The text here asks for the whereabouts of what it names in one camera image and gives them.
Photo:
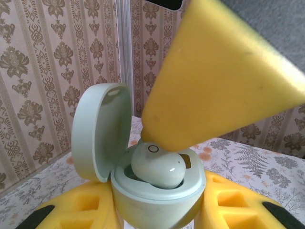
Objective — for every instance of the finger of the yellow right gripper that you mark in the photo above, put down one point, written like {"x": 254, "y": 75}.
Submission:
{"x": 144, "y": 138}
{"x": 214, "y": 83}

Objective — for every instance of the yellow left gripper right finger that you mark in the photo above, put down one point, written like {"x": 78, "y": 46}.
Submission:
{"x": 238, "y": 210}

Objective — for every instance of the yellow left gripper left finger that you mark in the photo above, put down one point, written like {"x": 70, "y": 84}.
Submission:
{"x": 78, "y": 210}

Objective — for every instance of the mint green earbud charging case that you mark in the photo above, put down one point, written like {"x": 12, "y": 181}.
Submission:
{"x": 155, "y": 205}

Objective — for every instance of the floral printed tablecloth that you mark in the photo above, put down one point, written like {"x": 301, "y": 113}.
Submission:
{"x": 250, "y": 167}

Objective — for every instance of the aluminium corner post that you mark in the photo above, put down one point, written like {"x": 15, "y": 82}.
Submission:
{"x": 126, "y": 47}

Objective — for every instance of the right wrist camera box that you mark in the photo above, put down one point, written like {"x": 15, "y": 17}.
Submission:
{"x": 164, "y": 4}

